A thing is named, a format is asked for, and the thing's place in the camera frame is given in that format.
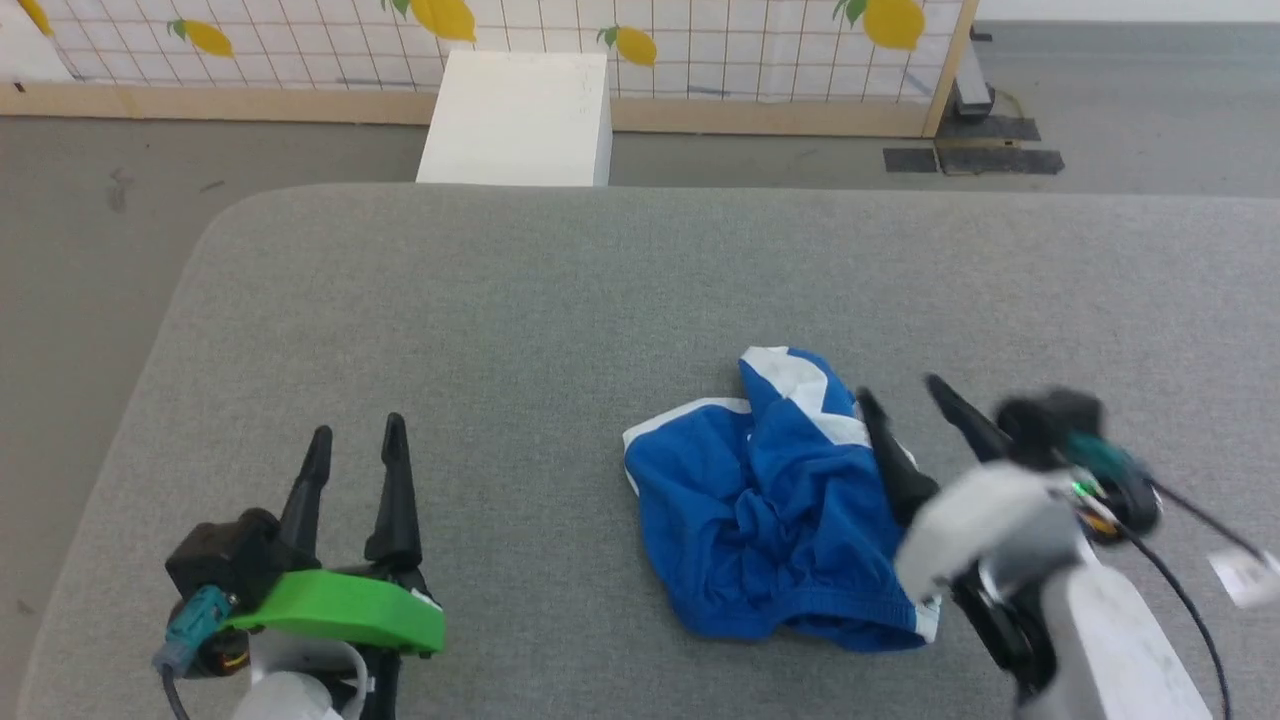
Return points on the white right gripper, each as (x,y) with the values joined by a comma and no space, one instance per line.
(990,520)

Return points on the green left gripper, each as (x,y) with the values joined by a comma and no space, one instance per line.
(340,610)

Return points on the blue basketball shorts white trim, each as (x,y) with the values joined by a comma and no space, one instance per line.
(760,520)

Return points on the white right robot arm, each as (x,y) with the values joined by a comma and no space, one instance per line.
(1100,640)

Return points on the white rectangular box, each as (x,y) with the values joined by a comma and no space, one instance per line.
(520,120)

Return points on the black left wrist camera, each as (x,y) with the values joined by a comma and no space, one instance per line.
(225,560)

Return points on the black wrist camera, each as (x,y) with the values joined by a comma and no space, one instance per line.
(225,560)
(1070,440)

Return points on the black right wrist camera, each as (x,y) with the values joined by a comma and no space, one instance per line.
(1070,440)

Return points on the lemon print partition wooden frame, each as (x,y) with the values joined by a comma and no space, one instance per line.
(700,60)

